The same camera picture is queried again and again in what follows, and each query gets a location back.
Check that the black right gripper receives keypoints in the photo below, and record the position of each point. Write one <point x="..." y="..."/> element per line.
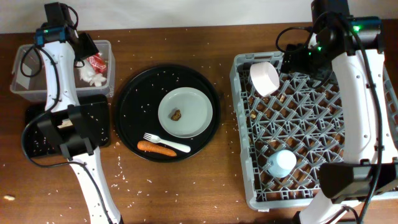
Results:
<point x="293" y="62"/>

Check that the grey round plate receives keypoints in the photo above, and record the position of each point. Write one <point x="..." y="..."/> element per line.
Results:
<point x="196" y="110"/>

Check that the white tissue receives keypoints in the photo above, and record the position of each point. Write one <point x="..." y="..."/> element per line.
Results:
<point x="88" y="74"/>

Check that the black rectangular tray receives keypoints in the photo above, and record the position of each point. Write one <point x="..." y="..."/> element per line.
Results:
<point x="71" y="132"/>

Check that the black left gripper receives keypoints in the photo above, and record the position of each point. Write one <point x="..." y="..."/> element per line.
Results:
<point x="92" y="48"/>

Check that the red snack wrapper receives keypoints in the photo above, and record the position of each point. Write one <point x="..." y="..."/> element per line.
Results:
<point x="98" y="64"/>

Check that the clear plastic bin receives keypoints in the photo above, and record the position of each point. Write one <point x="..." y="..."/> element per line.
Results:
<point x="35" y="89"/>

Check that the grey dishwasher rack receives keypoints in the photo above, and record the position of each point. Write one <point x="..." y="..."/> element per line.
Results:
<point x="308" y="123"/>

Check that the peanut on table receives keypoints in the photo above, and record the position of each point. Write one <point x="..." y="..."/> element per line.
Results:
<point x="9" y="197"/>

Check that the brown food scrap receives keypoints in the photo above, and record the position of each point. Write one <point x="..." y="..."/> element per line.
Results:
<point x="176" y="115"/>

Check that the round black tray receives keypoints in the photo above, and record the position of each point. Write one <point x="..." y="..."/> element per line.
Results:
<point x="138" y="103"/>

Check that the white plastic fork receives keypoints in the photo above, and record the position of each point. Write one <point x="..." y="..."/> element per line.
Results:
<point x="155" y="139"/>

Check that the orange carrot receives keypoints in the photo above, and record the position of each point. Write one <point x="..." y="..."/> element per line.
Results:
<point x="151" y="147"/>

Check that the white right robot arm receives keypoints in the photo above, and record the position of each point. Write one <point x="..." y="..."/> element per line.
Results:
<point x="352" y="49"/>

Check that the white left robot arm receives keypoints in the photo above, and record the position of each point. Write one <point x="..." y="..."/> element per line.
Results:
<point x="58" y="61"/>

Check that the pink bowl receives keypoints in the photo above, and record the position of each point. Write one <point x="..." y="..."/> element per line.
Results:
<point x="264" y="78"/>

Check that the light blue plastic cup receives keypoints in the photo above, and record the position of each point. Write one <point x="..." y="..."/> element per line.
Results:
<point x="281" y="163"/>

